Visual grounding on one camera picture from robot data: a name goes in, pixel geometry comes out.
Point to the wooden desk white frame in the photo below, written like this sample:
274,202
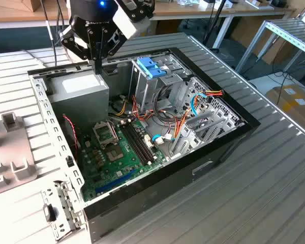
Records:
15,15
193,10

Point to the blue expansion slot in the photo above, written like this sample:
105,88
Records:
115,181

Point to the black tripod stand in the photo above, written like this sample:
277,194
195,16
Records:
210,30

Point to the cardboard box yellow tape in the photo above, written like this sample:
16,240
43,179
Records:
289,101

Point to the black RAM slot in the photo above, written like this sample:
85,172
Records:
136,144
140,142
143,141
133,145

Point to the grey metal disk bay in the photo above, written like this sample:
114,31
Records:
213,132

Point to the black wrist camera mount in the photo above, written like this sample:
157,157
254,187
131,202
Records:
139,11

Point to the black open PC case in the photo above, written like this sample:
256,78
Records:
167,183

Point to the blue plastic drive latch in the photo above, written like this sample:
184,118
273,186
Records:
148,67

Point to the aluminium slat table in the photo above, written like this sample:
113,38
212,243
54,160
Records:
289,30

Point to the small brown cardboard box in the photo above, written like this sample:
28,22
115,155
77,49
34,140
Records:
34,5

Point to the grey metal drive cage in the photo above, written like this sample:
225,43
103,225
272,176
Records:
147,91

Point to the white board power connector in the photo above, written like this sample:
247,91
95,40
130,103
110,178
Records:
148,141

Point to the grey plastic parts rack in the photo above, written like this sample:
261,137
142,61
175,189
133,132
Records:
12,142

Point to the grey power supply unit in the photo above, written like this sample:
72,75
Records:
81,104

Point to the CPU socket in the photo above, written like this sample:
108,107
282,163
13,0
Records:
114,154

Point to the black plastic case latch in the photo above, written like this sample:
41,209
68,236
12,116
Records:
48,213

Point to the green motherboard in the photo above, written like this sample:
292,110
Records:
132,165

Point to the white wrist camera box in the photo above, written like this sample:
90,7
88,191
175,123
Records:
128,24

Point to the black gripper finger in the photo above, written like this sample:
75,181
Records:
91,45
111,40

